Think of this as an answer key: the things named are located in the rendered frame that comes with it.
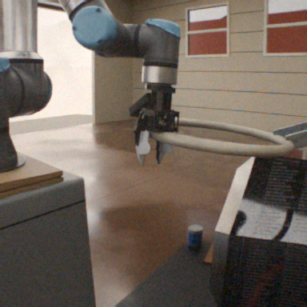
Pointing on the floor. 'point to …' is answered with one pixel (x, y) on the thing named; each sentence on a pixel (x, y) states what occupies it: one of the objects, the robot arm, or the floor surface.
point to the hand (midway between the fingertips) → (149, 159)
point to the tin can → (195, 236)
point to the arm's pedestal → (46, 247)
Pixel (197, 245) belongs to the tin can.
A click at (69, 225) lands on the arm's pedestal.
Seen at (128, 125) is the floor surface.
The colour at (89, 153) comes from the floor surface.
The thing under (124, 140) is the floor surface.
